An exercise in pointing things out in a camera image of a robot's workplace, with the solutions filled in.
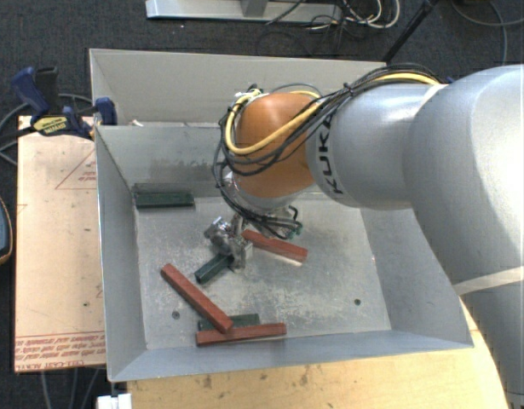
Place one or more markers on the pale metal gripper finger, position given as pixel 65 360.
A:
pixel 242 257
pixel 224 248

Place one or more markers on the dark green block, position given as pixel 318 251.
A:
pixel 163 197
pixel 211 268
pixel 246 320

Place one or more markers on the red-brown flat block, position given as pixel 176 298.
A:
pixel 249 333
pixel 275 246
pixel 196 297

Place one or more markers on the grey metal bin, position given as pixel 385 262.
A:
pixel 321 296

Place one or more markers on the brown cardboard board, red print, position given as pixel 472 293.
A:
pixel 57 245

